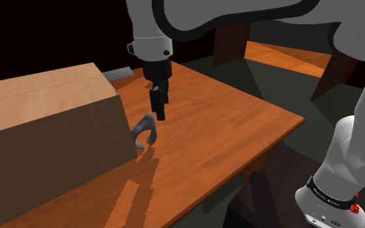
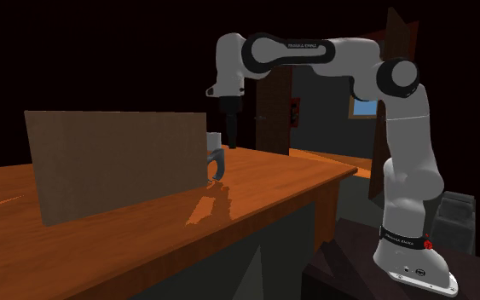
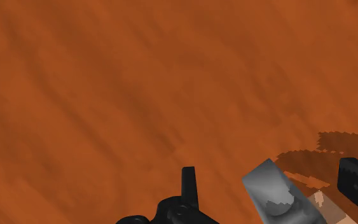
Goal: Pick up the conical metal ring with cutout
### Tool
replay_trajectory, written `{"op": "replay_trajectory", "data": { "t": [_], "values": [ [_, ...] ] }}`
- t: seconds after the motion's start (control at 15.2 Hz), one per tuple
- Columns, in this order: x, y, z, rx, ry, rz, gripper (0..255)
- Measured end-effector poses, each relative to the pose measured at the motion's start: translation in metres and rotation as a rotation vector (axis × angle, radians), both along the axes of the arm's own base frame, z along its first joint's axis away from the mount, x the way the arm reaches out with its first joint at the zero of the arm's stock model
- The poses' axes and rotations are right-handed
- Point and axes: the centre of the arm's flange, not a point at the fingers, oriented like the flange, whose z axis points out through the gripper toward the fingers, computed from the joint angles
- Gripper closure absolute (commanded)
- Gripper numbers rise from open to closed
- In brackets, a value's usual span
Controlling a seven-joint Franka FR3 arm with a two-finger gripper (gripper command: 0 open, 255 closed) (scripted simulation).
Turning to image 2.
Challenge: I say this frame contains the white cup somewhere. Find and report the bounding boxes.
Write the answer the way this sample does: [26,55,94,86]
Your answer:
[205,131,223,153]

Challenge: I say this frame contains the dark robot stand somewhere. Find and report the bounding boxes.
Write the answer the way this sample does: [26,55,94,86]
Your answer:
[300,217,480,300]

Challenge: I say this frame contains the grey mug with handle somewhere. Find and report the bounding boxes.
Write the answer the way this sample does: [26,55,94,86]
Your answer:
[206,148,227,182]

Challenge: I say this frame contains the dark grey armchair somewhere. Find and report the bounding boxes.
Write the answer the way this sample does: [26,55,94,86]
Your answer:
[430,191,477,257]

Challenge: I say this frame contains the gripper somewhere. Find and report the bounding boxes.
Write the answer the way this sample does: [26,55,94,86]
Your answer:
[218,95,243,150]

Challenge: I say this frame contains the brown wooden door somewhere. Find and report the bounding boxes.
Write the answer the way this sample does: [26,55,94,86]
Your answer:
[255,66,294,157]

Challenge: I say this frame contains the wooden table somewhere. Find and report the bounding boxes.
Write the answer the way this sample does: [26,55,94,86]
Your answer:
[0,145,359,300]

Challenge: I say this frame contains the blue window with wooden frame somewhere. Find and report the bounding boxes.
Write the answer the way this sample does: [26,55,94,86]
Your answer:
[348,95,379,120]

